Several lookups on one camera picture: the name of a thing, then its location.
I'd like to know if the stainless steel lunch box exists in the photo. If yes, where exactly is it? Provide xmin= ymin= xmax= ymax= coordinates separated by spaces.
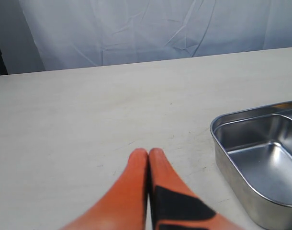
xmin=210 ymin=101 xmax=292 ymax=230

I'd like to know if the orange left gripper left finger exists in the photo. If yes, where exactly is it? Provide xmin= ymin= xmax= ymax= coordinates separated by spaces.
xmin=62 ymin=148 xmax=148 ymax=230

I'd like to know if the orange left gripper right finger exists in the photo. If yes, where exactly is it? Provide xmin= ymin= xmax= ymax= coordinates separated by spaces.
xmin=149 ymin=148 xmax=232 ymax=230

